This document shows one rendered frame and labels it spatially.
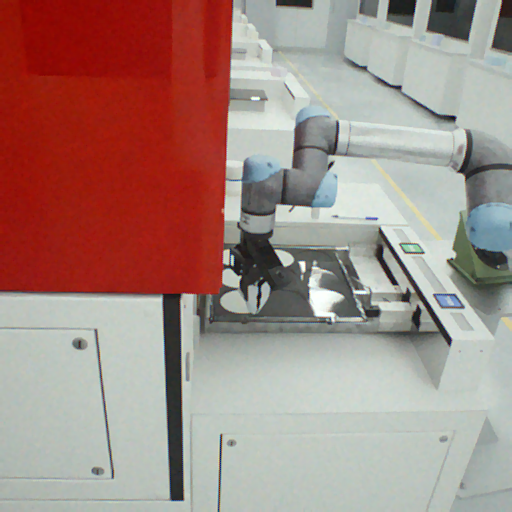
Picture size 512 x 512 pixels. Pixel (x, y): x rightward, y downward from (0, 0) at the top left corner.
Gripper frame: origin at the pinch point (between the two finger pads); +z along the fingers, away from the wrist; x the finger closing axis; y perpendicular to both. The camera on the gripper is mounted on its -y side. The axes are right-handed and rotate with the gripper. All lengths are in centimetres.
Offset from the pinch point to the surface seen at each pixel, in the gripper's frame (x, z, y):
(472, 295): -67, 9, -12
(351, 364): -15.1, 9.3, -17.5
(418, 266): -44.1, -4.4, -8.5
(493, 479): -94, 90, -28
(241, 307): 1.4, 1.2, 4.2
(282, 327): -8.2, 7.6, 0.1
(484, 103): -501, 42, 276
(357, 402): -7.8, 9.3, -27.4
